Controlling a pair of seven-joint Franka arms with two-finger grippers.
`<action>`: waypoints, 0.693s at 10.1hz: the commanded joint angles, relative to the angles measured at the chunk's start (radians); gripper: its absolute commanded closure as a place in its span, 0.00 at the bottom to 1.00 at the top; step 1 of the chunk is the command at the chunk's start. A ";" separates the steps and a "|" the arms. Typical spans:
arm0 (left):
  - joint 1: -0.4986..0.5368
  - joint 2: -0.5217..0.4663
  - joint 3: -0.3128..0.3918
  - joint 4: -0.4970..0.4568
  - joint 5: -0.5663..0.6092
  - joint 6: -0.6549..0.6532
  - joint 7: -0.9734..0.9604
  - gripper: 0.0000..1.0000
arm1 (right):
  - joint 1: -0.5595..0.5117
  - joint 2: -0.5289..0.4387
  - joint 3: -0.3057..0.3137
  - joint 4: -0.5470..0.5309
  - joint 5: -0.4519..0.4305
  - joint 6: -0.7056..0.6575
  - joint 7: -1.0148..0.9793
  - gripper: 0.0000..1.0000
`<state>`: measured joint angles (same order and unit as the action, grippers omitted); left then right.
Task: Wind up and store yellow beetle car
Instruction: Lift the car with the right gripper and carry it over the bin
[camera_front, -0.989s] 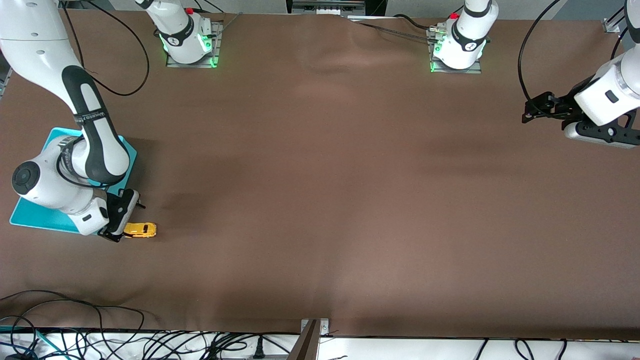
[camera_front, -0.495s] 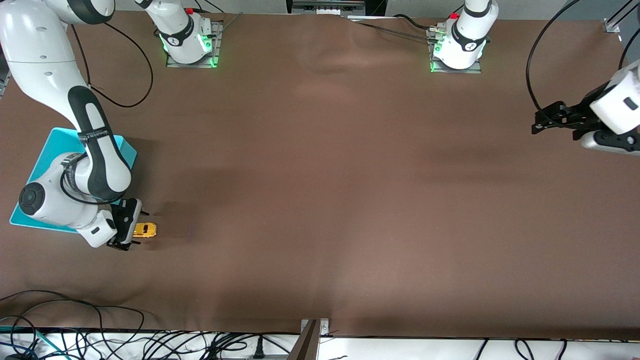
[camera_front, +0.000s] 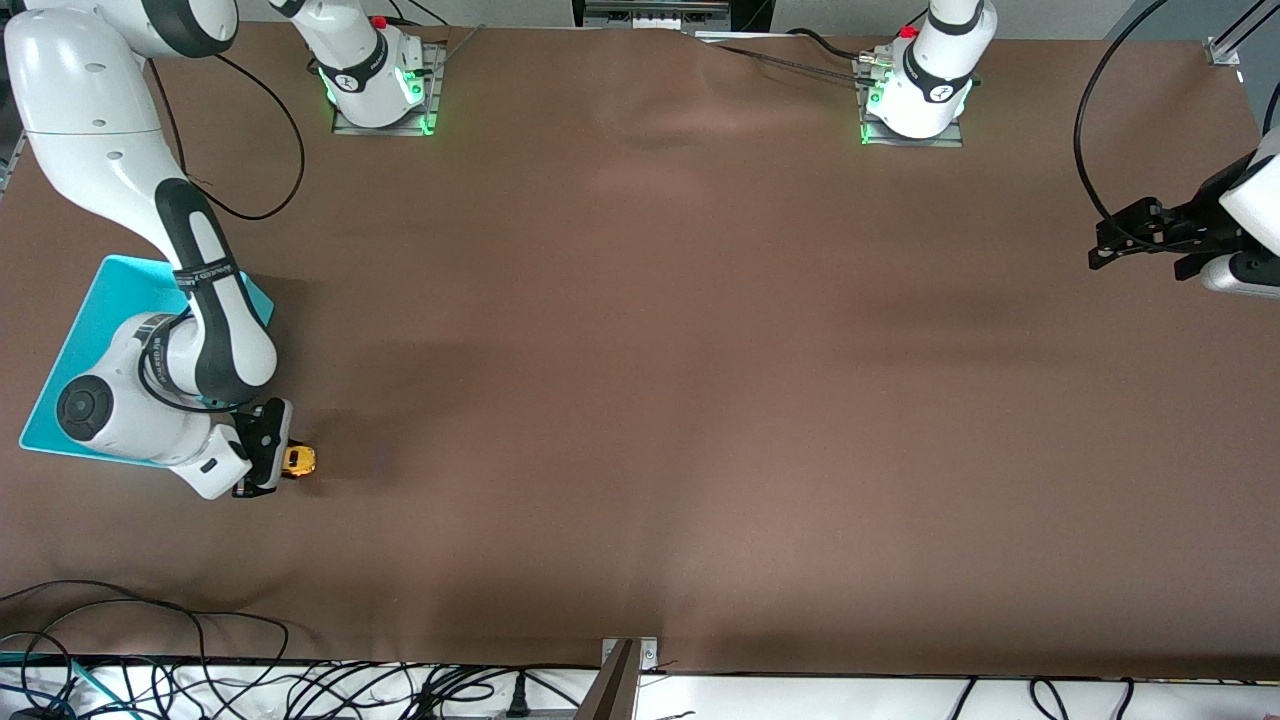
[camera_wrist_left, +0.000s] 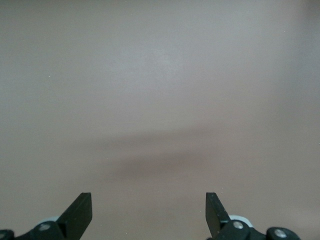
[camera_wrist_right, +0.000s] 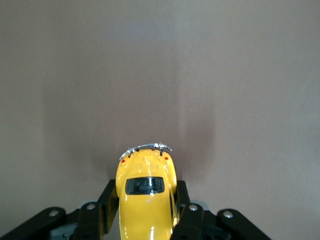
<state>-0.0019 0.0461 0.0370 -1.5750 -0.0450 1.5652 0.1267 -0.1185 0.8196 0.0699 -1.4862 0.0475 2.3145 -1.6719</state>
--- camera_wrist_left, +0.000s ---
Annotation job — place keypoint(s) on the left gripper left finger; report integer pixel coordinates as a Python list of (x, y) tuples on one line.
[(75, 216)]

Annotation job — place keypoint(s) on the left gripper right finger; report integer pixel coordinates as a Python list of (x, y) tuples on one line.
[(216, 218)]

